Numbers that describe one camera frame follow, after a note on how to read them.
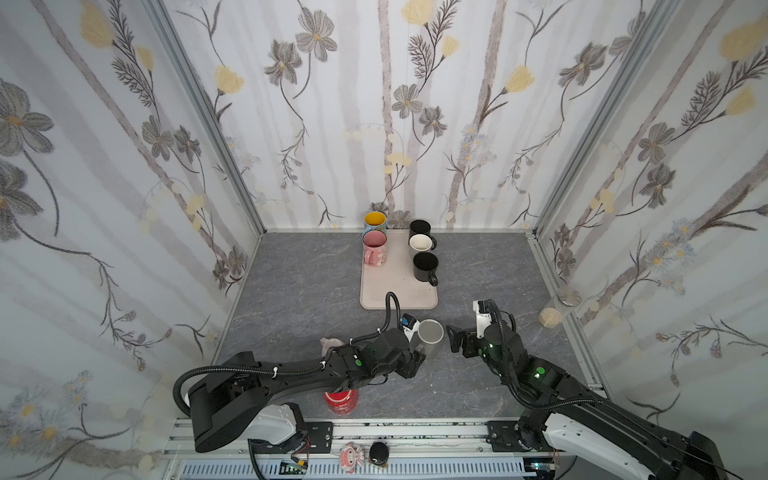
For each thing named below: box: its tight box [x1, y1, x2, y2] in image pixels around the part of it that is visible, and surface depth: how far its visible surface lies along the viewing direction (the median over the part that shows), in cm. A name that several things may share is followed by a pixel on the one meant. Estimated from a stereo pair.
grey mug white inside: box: [408, 233, 437, 252], surface depth 109 cm
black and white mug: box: [413, 252, 439, 287], surface depth 101 cm
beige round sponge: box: [538, 307, 562, 329], surface depth 96 cm
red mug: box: [324, 389, 359, 416], surface depth 75 cm
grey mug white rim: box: [416, 318, 445, 360], surface depth 84 cm
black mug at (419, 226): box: [409, 219, 432, 236], surface depth 113 cm
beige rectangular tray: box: [360, 229, 438, 310], surface depth 108 cm
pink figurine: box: [339, 442, 365, 474], surface depth 70 cm
